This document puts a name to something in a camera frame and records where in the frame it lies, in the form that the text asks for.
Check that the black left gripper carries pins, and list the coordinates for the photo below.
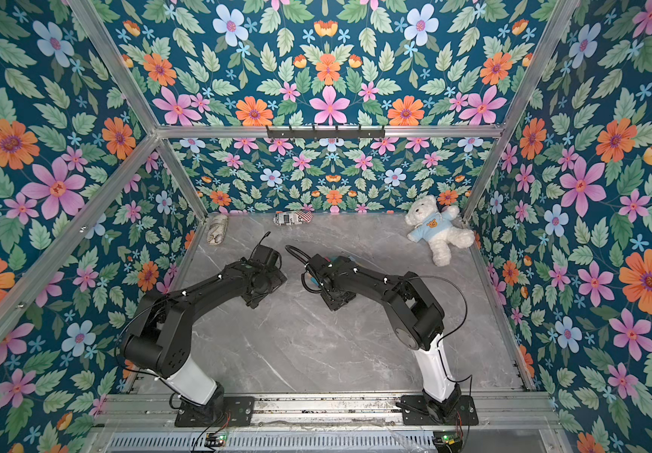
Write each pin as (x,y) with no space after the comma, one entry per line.
(279,279)

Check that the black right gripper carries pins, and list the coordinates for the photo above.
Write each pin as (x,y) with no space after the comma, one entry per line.
(332,298)

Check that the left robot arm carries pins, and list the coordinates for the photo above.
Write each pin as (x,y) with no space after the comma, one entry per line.
(159,338)

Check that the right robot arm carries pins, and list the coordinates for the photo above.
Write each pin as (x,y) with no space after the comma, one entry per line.
(415,315)

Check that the map print shoe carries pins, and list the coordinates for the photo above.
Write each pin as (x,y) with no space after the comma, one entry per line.
(217,226)

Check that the white teddy bear blue shirt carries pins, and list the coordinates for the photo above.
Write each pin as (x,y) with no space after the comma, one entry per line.
(437,229)

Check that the left circuit board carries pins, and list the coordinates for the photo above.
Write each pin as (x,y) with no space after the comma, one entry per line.
(215,440)

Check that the circuit board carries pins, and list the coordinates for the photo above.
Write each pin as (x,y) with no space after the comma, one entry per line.
(447,442)
(215,440)

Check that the right circuit board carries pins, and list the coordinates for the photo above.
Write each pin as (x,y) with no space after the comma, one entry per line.
(447,442)

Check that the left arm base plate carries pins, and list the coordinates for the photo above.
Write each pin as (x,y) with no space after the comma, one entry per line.
(236,411)

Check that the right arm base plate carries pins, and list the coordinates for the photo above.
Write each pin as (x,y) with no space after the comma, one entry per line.
(425,411)

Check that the metal hook rail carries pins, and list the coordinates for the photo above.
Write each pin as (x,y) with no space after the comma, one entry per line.
(326,132)

